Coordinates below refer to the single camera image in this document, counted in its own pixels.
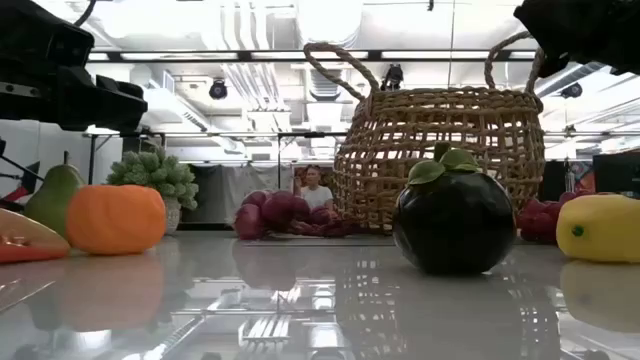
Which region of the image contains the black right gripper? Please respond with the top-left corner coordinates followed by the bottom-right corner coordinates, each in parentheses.
top-left (513, 0), bottom-right (640, 79)

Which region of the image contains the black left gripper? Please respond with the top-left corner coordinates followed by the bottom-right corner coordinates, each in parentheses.
top-left (0, 0), bottom-right (149, 132)

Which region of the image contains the green pear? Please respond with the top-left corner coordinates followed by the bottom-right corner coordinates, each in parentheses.
top-left (23, 151), bottom-right (86, 240)

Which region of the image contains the orange fruit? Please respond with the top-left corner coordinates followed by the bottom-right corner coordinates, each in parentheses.
top-left (66, 184), bottom-right (168, 257)

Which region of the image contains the woven wicker basket with handles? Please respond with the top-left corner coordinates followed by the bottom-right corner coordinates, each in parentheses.
top-left (303, 30), bottom-right (547, 236)

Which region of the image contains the orange papaya slice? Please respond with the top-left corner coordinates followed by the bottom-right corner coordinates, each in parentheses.
top-left (0, 207), bottom-right (72, 265)

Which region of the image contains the bright red grape bunch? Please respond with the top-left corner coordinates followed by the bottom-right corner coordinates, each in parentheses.
top-left (515, 188), bottom-right (596, 245)

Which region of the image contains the dark red grape bunch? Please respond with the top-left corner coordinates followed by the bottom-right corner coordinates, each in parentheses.
top-left (233, 189), bottom-right (361, 241)

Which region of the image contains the yellow bell pepper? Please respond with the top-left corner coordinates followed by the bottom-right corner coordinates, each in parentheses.
top-left (555, 193), bottom-right (640, 265)

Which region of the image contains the dark purple mangosteen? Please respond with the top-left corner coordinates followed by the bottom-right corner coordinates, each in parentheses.
top-left (392, 142), bottom-right (518, 276)

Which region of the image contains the green plant in white pot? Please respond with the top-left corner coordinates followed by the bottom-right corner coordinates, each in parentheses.
top-left (106, 144), bottom-right (200, 236)

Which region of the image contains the black and red background equipment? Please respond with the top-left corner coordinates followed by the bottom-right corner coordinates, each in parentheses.
top-left (0, 139), bottom-right (42, 204)

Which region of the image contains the grey hanging cloth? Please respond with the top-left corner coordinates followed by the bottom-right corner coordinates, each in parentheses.
top-left (182, 163), bottom-right (296, 225)

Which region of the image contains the colourful poster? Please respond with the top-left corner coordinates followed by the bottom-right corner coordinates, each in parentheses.
top-left (569, 160), bottom-right (596, 194)

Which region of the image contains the black monitor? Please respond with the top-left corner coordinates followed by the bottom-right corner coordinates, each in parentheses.
top-left (593, 152), bottom-right (640, 197)

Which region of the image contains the person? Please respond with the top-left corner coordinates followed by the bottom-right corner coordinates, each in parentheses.
top-left (294, 164), bottom-right (335, 211)

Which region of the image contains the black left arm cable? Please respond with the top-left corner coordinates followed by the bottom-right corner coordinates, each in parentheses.
top-left (73, 0), bottom-right (97, 27)

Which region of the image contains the black overhead frame bar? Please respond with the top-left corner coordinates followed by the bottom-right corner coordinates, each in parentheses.
top-left (87, 48), bottom-right (539, 63)

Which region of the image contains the black overhead camera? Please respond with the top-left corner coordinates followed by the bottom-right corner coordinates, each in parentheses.
top-left (380, 63), bottom-right (405, 92)

